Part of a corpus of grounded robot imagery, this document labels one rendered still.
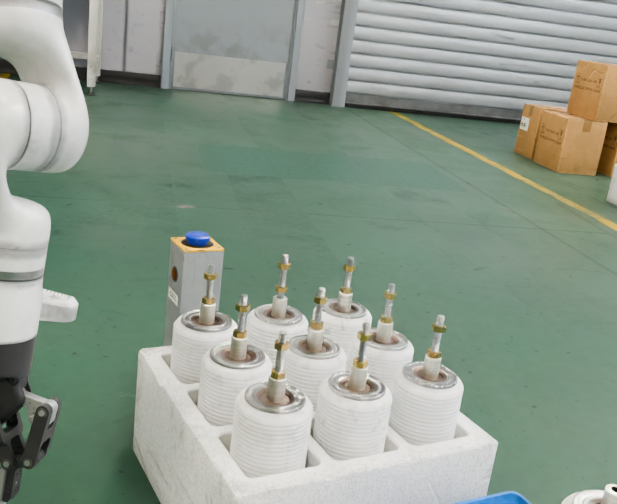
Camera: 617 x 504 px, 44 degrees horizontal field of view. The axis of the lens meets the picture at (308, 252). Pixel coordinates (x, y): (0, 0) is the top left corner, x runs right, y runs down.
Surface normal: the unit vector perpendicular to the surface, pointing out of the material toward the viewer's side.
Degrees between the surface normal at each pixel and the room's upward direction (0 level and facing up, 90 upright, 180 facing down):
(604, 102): 90
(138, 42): 90
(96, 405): 0
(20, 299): 81
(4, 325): 87
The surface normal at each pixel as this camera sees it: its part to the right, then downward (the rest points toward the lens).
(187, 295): 0.46, 0.32
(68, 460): 0.12, -0.95
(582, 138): 0.18, 0.33
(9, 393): -0.15, 0.16
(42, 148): 0.68, 0.54
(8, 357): 0.70, 0.29
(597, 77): -0.97, -0.04
